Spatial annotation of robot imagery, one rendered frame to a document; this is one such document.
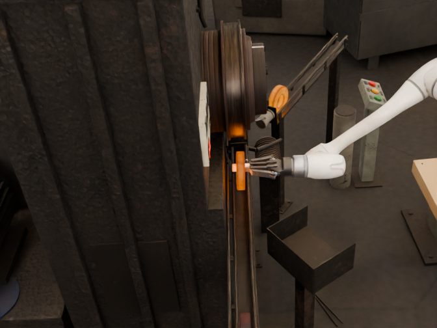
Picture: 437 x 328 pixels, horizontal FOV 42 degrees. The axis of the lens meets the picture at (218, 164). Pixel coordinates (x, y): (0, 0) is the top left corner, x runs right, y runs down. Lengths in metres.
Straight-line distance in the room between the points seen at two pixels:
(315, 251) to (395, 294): 0.78
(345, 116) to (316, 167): 0.93
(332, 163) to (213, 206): 0.52
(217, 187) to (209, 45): 0.53
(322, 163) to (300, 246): 0.34
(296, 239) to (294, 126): 1.77
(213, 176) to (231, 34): 0.54
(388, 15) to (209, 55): 2.55
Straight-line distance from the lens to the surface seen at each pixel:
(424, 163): 3.05
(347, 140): 2.44
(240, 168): 2.23
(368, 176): 3.51
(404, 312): 2.90
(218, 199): 2.10
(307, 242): 2.31
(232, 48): 2.11
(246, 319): 1.87
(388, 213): 3.35
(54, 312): 2.71
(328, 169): 2.28
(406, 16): 4.60
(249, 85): 2.13
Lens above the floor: 2.27
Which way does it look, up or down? 38 degrees down
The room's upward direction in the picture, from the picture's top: 6 degrees counter-clockwise
